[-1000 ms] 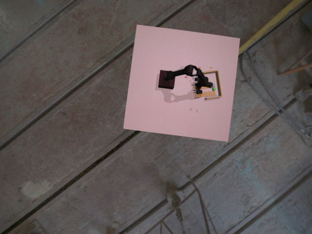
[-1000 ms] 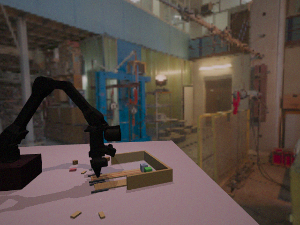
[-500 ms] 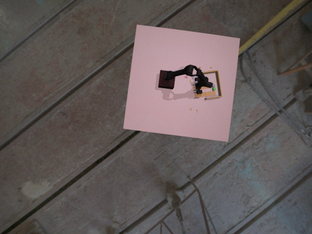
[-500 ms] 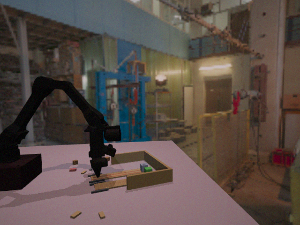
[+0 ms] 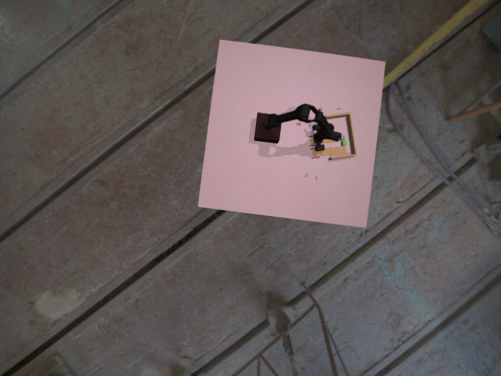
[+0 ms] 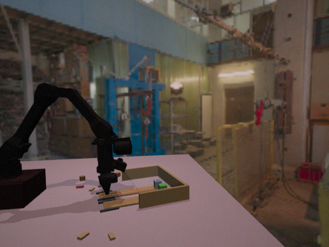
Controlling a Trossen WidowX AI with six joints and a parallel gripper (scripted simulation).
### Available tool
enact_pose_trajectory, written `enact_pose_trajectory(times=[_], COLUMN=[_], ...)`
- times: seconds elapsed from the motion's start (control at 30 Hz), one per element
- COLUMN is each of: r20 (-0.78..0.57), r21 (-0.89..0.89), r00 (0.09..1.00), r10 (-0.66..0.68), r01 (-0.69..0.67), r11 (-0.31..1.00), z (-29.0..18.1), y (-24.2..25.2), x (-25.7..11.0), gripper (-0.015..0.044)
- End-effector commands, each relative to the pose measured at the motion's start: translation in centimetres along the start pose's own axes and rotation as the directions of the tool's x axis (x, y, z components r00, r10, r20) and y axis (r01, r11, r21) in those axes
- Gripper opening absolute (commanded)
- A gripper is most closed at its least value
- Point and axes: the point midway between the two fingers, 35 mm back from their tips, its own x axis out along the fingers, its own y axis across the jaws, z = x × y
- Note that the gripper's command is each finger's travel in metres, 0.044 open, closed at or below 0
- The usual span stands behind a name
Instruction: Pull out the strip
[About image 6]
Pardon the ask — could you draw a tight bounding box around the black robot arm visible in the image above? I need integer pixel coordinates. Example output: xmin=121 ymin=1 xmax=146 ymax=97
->
xmin=0 ymin=83 xmax=132 ymax=179

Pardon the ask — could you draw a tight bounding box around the brown u-shaped wooden wall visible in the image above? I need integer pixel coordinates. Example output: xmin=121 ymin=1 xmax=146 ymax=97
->
xmin=122 ymin=163 xmax=189 ymax=209

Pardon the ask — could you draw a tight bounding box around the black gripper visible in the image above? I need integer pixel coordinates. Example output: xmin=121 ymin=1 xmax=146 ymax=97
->
xmin=96 ymin=155 xmax=118 ymax=195

